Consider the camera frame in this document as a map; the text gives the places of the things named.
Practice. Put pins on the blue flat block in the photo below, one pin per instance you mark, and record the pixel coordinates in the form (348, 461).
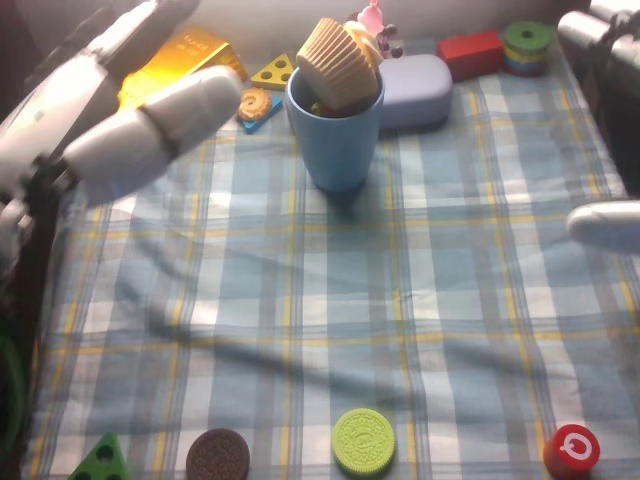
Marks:
(272, 112)

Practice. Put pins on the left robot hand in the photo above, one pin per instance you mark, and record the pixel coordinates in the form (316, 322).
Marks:
(150, 130)

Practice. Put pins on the toy gold bar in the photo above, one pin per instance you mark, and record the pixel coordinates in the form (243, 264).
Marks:
(200, 50)

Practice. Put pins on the lilac glasses case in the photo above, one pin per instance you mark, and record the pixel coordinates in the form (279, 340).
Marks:
(415, 95)

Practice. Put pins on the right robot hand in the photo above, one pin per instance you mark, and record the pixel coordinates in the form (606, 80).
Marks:
(605, 227)

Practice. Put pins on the toy cupcake with pink topping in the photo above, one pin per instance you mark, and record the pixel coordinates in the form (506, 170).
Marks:
(335, 65)

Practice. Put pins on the blue cup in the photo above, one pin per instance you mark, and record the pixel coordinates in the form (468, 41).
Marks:
(335, 150)

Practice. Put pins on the green toy sandwich cookie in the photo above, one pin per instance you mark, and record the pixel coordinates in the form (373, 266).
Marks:
(364, 442)

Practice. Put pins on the yellow triangle block with holes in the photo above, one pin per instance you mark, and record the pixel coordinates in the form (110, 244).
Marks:
(275, 72)

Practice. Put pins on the red cylinder block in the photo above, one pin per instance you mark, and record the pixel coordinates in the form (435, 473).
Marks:
(570, 450)

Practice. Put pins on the brown toy sandwich cookie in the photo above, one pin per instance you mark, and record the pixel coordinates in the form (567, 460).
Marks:
(217, 457)

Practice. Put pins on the red rectangular block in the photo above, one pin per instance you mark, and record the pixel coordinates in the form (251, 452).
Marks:
(470, 55)

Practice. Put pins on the green triangle block with holes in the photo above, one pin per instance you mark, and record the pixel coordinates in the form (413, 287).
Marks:
(102, 465)

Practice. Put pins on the blue plaid cloth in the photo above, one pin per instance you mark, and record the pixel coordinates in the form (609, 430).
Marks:
(350, 300)

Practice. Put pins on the toy swirl biscuit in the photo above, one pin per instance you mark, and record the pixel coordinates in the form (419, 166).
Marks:
(255, 104)

